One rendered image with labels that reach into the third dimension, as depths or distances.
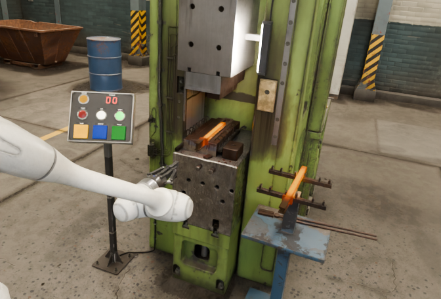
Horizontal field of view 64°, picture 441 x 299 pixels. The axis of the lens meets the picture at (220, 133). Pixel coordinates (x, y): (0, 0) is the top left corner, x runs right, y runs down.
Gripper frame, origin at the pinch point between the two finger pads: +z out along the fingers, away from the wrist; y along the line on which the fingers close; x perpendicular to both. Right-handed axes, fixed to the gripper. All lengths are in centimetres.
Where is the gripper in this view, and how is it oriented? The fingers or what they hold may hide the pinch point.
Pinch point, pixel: (174, 166)
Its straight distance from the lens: 163.7
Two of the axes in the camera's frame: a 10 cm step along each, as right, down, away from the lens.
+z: 3.5, -3.3, 8.8
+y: 9.3, 1.9, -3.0
